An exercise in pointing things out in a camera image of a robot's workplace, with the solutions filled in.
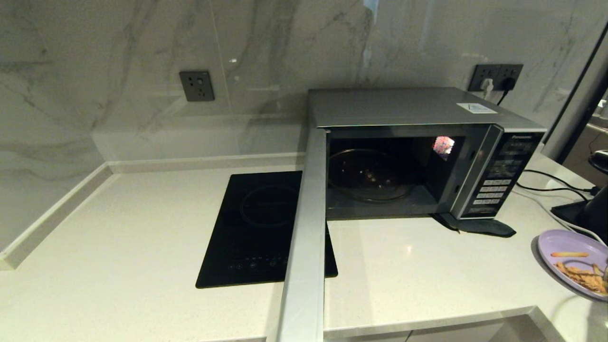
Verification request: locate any fried chicken piece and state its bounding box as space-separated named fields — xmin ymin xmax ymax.
xmin=556 ymin=262 xmax=607 ymax=293

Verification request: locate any silver microwave oven body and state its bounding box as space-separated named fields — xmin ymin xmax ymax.
xmin=306 ymin=87 xmax=548 ymax=222

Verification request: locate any black round stool seat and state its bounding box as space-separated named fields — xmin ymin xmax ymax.
xmin=588 ymin=150 xmax=608 ymax=174

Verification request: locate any grey double wall socket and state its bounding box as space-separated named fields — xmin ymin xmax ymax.
xmin=468 ymin=64 xmax=523 ymax=93

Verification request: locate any black appliance base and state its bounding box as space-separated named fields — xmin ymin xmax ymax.
xmin=551 ymin=183 xmax=608 ymax=246

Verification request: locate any black induction cooktop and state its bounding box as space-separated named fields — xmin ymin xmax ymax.
xmin=196 ymin=171 xmax=338 ymax=289

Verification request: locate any dark cloth pad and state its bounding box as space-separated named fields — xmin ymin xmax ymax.
xmin=435 ymin=214 xmax=517 ymax=238

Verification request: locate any white sticker label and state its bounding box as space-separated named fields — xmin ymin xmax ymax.
xmin=457 ymin=103 xmax=498 ymax=114

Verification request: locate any white power cable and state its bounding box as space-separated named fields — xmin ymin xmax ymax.
xmin=522 ymin=190 xmax=608 ymax=247

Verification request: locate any glass microwave turntable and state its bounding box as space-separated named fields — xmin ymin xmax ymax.
xmin=329 ymin=149 xmax=415 ymax=203

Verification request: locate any black power plug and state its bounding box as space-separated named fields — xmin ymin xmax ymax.
xmin=497 ymin=77 xmax=516 ymax=105

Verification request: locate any purple plastic plate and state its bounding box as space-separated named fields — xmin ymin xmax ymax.
xmin=537 ymin=229 xmax=608 ymax=302

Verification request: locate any grey single wall socket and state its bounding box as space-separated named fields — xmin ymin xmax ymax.
xmin=179 ymin=71 xmax=215 ymax=102

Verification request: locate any thin black power cable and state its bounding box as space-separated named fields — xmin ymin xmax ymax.
xmin=517 ymin=170 xmax=600 ymax=200

